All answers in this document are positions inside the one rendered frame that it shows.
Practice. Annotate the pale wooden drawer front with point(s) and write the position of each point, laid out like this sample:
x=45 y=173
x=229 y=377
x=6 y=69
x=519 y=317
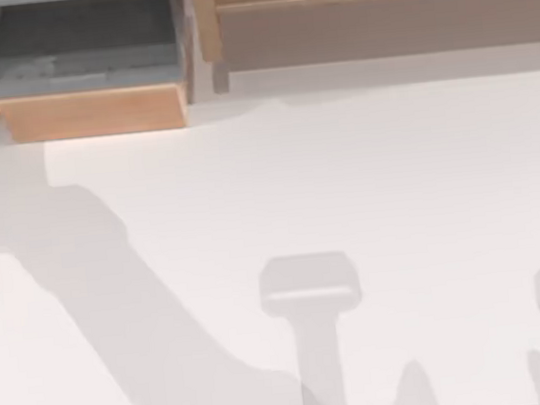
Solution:
x=94 y=112

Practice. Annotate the wooden cupboard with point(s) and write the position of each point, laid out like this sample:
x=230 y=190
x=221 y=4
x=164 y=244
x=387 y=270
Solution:
x=376 y=10

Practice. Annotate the pulled-out drawer grey inside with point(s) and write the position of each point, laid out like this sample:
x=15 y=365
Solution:
x=82 y=43

